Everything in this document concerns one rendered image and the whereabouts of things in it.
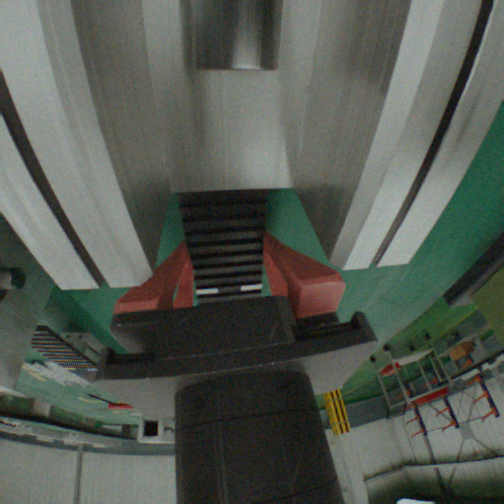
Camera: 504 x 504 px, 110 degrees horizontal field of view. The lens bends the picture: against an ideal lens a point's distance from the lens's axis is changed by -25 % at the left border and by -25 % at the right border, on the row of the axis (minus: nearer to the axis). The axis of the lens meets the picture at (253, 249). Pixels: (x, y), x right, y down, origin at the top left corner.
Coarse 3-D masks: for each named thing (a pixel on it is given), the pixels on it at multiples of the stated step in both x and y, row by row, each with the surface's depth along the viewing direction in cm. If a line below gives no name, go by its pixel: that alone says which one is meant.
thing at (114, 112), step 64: (0, 0) 1; (64, 0) 2; (128, 0) 3; (192, 0) 4; (256, 0) 4; (320, 0) 4; (384, 0) 3; (448, 0) 2; (0, 64) 2; (64, 64) 2; (128, 64) 4; (192, 64) 5; (256, 64) 5; (320, 64) 5; (384, 64) 3; (448, 64) 3; (0, 128) 2; (64, 128) 3; (128, 128) 4; (192, 128) 7; (256, 128) 7; (320, 128) 6; (384, 128) 4; (448, 128) 3; (0, 192) 3; (64, 192) 3; (128, 192) 4; (320, 192) 6; (384, 192) 4; (448, 192) 4; (64, 256) 4; (128, 256) 5; (384, 256) 6
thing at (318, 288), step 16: (272, 240) 14; (272, 256) 13; (288, 256) 12; (304, 256) 11; (272, 272) 15; (288, 272) 11; (304, 272) 10; (320, 272) 10; (336, 272) 10; (272, 288) 15; (288, 288) 11; (304, 288) 9; (320, 288) 9; (336, 288) 10; (304, 304) 10; (320, 304) 10; (336, 304) 10; (304, 320) 10; (320, 320) 10; (336, 320) 10
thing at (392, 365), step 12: (384, 348) 316; (432, 348) 310; (372, 360) 351; (396, 360) 304; (408, 360) 329; (384, 372) 326; (396, 372) 290; (444, 372) 285; (420, 396) 263; (432, 396) 263
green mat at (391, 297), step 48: (288, 192) 14; (480, 192) 16; (288, 240) 17; (432, 240) 20; (480, 240) 21; (96, 288) 18; (384, 288) 25; (432, 288) 27; (96, 336) 25; (384, 336) 38; (48, 384) 41
